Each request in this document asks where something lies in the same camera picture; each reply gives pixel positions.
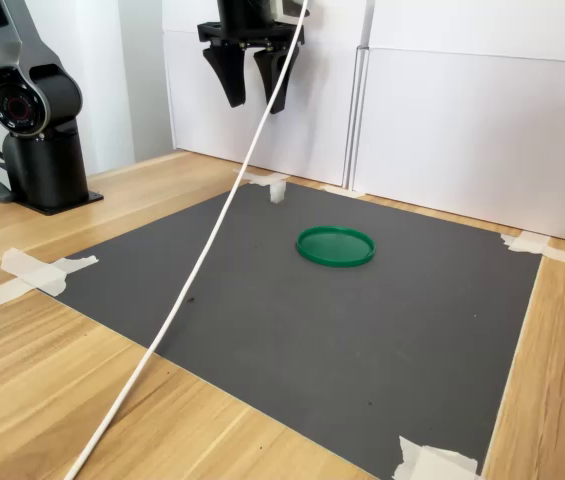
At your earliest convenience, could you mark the white camera cable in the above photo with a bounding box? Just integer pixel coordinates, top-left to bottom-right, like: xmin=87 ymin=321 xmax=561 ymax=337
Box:
xmin=63 ymin=0 xmax=312 ymax=480

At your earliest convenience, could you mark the round green lid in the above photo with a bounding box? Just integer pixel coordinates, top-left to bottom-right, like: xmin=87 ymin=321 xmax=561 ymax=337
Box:
xmin=295 ymin=225 xmax=377 ymax=269

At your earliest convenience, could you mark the dark grey mat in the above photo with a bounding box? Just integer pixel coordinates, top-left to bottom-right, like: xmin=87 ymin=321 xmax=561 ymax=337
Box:
xmin=53 ymin=180 xmax=547 ymax=480

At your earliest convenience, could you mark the white partition panel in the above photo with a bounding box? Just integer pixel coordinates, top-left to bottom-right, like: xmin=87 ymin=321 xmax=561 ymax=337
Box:
xmin=350 ymin=0 xmax=565 ymax=250
xmin=161 ymin=0 xmax=368 ymax=194

